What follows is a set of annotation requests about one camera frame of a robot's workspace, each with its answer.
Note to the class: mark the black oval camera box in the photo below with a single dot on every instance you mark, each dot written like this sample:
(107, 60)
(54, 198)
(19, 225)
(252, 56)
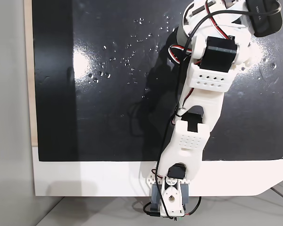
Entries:
(266, 21)

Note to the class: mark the steel mug pale green outside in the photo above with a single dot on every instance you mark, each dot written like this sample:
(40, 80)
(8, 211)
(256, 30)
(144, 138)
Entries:
(181, 37)

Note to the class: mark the black glossy mat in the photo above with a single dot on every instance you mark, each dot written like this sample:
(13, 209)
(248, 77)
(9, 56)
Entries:
(108, 117)

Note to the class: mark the blue-grey table clamp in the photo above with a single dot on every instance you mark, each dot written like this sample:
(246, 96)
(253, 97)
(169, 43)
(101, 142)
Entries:
(185, 193)
(155, 195)

